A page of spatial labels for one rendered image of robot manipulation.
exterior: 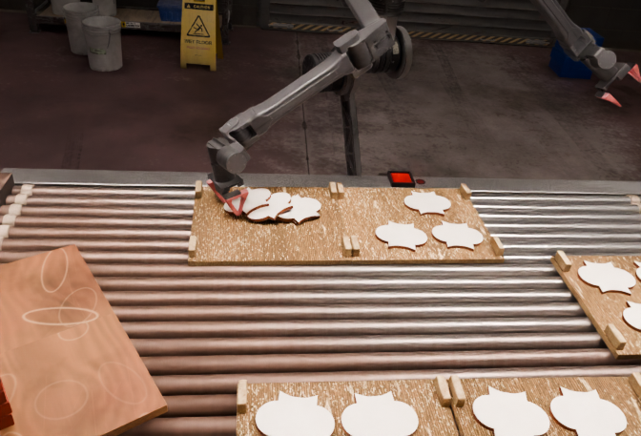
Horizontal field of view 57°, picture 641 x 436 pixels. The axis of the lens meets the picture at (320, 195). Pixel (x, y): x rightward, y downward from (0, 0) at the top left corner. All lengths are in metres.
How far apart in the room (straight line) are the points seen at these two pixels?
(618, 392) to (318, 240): 0.76
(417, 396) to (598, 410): 0.35
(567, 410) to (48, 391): 0.95
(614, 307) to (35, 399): 1.27
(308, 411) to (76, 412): 0.40
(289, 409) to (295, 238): 0.54
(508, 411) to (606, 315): 0.44
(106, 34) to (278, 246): 3.74
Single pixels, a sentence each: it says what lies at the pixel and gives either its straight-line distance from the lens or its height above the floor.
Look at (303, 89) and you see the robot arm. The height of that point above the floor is 1.28.
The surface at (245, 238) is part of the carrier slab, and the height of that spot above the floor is 0.94.
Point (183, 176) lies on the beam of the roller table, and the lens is 1.87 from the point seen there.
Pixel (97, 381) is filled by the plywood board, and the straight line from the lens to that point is 1.13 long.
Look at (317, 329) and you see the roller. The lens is 1.37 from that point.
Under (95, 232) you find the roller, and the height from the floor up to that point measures 0.92.
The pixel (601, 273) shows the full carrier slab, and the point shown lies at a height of 0.95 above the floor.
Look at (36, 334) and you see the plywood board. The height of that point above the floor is 1.04.
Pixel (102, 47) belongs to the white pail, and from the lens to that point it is 5.14.
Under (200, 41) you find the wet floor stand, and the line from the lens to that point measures 5.15.
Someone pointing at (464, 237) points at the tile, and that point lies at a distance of 1.68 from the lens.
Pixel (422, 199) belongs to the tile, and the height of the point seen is 0.95.
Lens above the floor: 1.88
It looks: 32 degrees down
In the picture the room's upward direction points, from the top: 6 degrees clockwise
